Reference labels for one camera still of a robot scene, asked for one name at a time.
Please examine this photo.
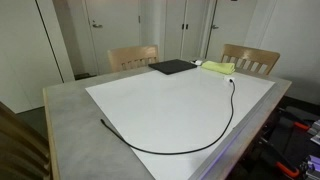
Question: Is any black charging cable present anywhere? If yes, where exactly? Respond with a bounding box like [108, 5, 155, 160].
[100, 79, 236, 156]

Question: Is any black clamp orange handle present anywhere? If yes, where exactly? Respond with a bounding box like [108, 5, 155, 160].
[259, 136, 301, 179]
[278, 113, 313, 133]

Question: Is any flat black pad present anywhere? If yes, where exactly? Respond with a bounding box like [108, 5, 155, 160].
[147, 58, 198, 76]

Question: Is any light wooden slat-back chair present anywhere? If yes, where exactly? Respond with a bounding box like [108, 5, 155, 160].
[219, 43, 281, 76]
[106, 44, 160, 74]
[0, 100, 54, 180]

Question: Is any yellow-green folded cloth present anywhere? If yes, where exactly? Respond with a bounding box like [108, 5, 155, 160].
[200, 60, 236, 75]

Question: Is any aluminium extrusion bar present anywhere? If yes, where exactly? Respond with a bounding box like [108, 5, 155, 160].
[299, 154, 320, 180]
[307, 119, 320, 145]

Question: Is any large white board sheet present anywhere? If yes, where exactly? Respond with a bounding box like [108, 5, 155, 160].
[85, 65, 276, 180]

